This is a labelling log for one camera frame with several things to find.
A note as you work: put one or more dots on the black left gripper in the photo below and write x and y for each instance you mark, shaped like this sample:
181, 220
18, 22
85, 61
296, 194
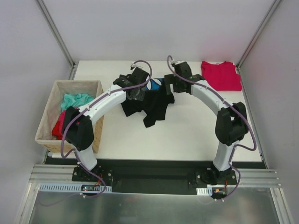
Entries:
136, 94

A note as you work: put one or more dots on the right aluminium frame post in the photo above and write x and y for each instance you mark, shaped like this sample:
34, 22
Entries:
264, 22

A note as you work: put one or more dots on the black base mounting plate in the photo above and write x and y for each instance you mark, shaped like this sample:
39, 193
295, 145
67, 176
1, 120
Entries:
148, 177

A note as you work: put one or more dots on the teal t-shirt in basket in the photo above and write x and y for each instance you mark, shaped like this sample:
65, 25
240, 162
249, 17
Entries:
75, 100

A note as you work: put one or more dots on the aluminium frame post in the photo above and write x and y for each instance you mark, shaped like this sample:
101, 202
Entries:
54, 30
264, 22

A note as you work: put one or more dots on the black flower print t-shirt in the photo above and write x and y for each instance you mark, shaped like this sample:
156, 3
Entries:
154, 104

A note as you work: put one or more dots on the left white cable duct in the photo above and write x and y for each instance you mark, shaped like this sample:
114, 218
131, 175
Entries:
74, 188

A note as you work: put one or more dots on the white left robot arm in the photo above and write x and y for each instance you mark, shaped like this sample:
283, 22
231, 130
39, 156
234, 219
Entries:
79, 123

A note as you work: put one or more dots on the folded red t-shirt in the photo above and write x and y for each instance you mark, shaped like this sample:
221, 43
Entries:
222, 76

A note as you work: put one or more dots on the right white cable duct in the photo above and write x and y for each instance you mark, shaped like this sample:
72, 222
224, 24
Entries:
209, 191

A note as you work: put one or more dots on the white cable duct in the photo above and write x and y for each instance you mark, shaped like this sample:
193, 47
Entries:
209, 191
74, 188

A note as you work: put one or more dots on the red t-shirt in basket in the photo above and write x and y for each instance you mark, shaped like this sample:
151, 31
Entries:
57, 130

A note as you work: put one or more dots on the aluminium front rail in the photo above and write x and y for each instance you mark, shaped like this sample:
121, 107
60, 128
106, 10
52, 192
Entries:
261, 178

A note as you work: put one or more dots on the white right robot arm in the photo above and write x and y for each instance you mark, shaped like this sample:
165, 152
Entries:
231, 124

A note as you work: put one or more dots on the left aluminium frame post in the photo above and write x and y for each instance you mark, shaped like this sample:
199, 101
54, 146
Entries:
54, 30

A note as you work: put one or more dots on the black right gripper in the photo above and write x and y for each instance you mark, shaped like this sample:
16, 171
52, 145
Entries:
168, 83

